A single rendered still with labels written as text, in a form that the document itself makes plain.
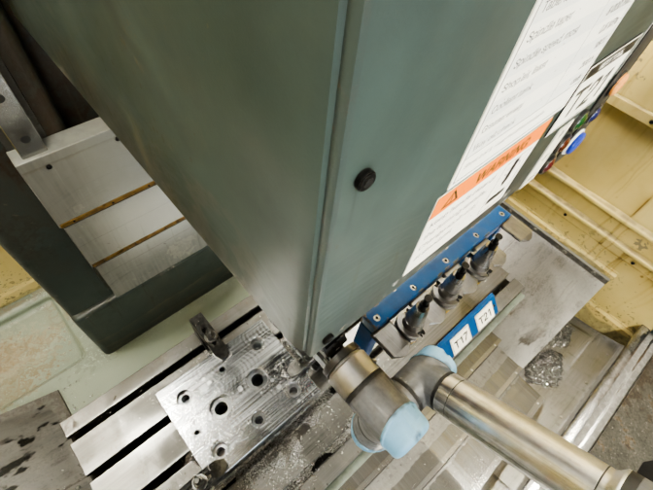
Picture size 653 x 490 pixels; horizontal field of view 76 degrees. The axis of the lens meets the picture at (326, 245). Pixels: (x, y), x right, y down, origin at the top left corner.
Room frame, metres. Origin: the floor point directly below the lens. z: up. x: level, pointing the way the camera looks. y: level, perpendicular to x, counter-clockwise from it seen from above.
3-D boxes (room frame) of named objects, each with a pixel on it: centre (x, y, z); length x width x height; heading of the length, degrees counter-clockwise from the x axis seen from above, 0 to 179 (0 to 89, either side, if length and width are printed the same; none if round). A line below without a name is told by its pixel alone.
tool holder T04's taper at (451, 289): (0.45, -0.27, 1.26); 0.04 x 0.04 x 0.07
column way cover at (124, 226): (0.64, 0.40, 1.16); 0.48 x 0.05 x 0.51; 138
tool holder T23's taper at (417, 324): (0.37, -0.19, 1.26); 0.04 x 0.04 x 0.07
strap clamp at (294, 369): (0.35, 0.00, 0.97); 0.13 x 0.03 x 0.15; 138
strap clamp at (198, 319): (0.36, 0.25, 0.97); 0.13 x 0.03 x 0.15; 48
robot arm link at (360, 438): (0.18, -0.14, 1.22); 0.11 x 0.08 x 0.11; 139
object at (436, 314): (0.41, -0.23, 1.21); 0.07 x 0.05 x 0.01; 48
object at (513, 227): (0.65, -0.45, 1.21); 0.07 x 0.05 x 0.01; 48
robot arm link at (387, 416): (0.17, -0.13, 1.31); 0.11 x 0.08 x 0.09; 48
